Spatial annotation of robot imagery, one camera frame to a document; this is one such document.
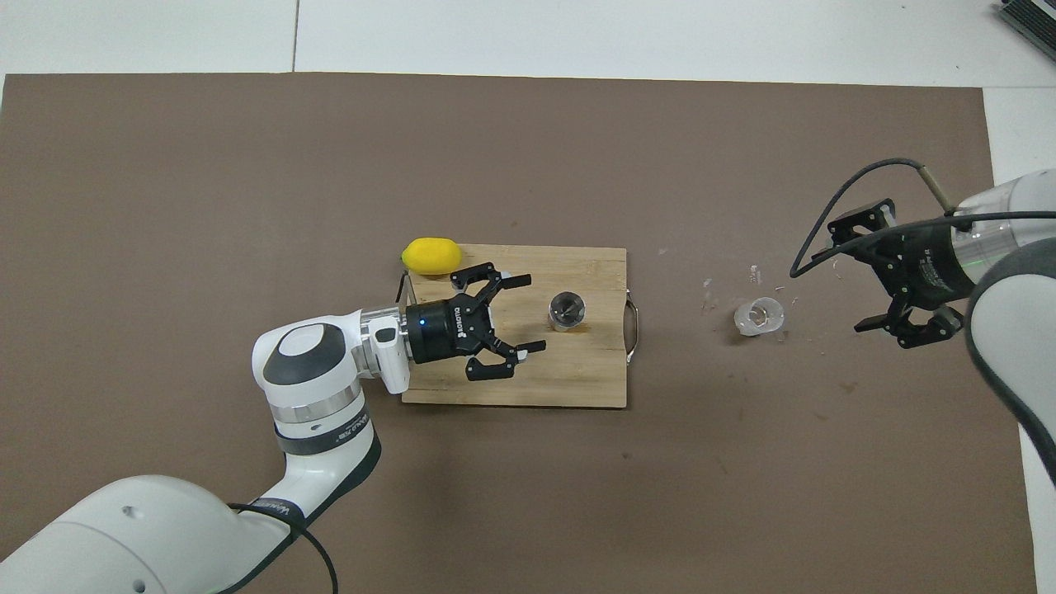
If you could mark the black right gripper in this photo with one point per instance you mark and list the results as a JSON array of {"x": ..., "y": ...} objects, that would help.
[{"x": 928, "y": 268}]

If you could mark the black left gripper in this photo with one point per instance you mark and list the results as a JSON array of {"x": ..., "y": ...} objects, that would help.
[{"x": 437, "y": 330}]

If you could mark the clear glass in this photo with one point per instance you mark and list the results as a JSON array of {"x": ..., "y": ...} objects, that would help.
[{"x": 568, "y": 311}]

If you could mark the clear plastic cup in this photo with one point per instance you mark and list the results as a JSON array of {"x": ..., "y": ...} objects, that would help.
[{"x": 759, "y": 318}]

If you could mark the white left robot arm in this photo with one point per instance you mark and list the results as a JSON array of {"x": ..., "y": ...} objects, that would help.
[{"x": 313, "y": 396}]

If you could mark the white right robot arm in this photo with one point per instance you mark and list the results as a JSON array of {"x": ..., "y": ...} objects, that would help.
[{"x": 1015, "y": 330}]

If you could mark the yellow lemon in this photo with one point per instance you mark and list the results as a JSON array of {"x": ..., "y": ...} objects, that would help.
[{"x": 431, "y": 256}]

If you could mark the wooden cutting board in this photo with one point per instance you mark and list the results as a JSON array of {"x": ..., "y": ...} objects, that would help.
[{"x": 561, "y": 371}]

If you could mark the brown table mat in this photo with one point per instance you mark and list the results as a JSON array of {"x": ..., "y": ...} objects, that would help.
[{"x": 247, "y": 206}]

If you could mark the grey striped device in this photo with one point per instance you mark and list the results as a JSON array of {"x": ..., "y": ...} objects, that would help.
[{"x": 1035, "y": 21}]

